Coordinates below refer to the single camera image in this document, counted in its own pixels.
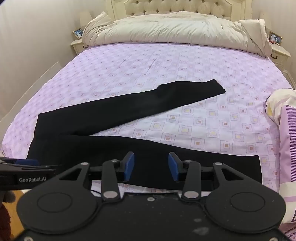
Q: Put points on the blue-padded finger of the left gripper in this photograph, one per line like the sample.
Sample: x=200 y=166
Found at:
x=28 y=162

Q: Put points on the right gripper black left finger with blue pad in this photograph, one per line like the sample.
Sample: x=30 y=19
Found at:
x=112 y=171

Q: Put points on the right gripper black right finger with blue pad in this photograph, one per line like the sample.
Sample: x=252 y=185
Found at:
x=187 y=172

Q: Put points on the black pants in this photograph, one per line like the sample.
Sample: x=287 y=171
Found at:
x=68 y=135

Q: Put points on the purple patterned bed sheet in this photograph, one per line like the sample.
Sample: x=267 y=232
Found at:
x=232 y=123

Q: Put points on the purple striped floral pillow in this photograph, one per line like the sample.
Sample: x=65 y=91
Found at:
x=280 y=107

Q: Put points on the left cream nightstand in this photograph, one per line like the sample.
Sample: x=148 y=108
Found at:
x=79 y=46

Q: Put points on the cream nightstand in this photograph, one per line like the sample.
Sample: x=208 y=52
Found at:
x=279 y=56
x=79 y=46

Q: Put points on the left framed photo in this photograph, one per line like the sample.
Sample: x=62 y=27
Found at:
x=78 y=33

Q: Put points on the framed photo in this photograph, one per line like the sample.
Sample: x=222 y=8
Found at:
x=275 y=39
x=78 y=33

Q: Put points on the beige rumpled duvet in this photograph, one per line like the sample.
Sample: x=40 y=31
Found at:
x=182 y=28

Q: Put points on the right cream nightstand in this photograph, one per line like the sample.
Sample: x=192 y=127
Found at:
x=279 y=56

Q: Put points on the right framed photo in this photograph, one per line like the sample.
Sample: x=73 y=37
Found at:
x=275 y=39

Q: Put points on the cream tufted headboard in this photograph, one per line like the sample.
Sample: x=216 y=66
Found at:
x=233 y=10

